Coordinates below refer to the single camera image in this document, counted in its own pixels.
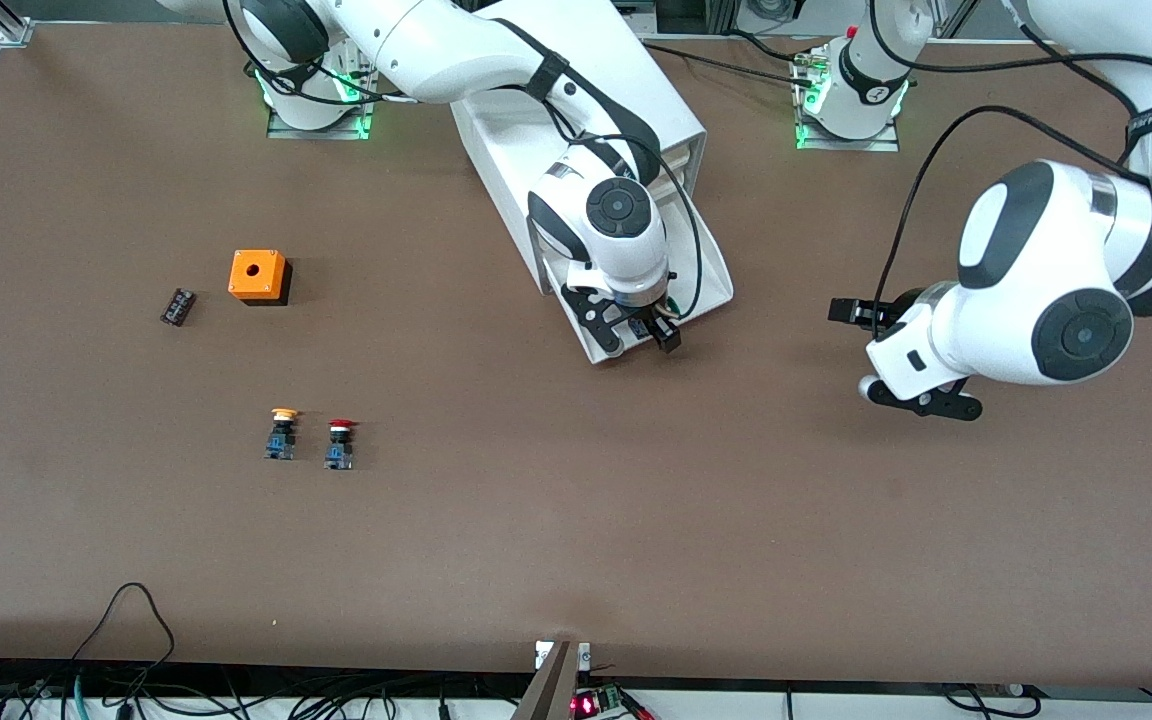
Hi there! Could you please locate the black right camera bracket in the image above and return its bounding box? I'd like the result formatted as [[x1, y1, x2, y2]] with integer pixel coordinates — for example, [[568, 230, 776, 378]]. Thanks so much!
[[560, 284, 637, 358]]

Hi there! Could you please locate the black looped cable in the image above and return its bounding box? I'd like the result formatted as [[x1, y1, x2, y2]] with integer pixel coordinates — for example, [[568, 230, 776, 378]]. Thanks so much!
[[71, 583, 177, 691]]

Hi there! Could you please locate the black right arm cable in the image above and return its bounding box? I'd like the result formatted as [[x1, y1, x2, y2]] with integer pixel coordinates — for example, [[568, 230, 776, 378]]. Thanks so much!
[[476, 15, 705, 323]]

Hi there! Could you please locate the thin black cable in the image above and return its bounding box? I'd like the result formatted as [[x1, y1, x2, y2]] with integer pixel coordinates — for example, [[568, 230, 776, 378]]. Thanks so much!
[[641, 40, 822, 81]]

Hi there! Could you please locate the black camera bracket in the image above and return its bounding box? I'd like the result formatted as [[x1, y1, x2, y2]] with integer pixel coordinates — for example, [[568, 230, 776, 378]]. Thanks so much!
[[560, 284, 637, 358], [871, 375, 984, 421]]

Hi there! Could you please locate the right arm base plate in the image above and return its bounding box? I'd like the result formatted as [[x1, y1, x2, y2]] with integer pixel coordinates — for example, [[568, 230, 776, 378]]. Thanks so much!
[[266, 60, 379, 141]]

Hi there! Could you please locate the red push button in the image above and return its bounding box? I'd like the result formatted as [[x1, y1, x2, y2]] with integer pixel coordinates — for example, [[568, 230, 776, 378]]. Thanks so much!
[[324, 419, 359, 471]]

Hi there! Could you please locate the orange button box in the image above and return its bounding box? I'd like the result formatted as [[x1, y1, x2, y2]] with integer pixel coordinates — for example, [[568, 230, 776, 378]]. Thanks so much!
[[228, 249, 293, 307]]

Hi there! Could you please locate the yellow push button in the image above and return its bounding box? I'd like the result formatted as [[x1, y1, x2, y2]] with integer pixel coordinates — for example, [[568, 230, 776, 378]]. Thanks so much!
[[264, 407, 303, 461]]

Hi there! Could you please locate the black left camera bracket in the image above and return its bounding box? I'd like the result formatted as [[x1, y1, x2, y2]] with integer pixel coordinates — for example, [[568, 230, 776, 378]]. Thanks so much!
[[871, 375, 984, 421]]

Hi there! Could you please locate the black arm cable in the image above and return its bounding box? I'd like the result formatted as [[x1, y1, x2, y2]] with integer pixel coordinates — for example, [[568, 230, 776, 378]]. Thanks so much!
[[874, 20, 1152, 333], [476, 15, 705, 323]]

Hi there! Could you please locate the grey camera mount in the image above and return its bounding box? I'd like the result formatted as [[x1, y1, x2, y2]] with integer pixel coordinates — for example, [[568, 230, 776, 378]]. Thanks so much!
[[511, 640, 592, 720]]

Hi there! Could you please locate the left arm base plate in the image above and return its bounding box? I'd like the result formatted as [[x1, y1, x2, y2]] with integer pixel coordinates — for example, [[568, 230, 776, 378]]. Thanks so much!
[[793, 45, 902, 153]]

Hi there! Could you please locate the circuit board with red light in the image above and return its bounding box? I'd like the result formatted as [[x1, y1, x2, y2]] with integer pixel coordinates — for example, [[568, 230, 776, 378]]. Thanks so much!
[[571, 685, 657, 720]]

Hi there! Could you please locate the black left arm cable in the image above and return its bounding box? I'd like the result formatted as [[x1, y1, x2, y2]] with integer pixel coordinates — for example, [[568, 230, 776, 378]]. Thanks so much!
[[874, 20, 1152, 333]]

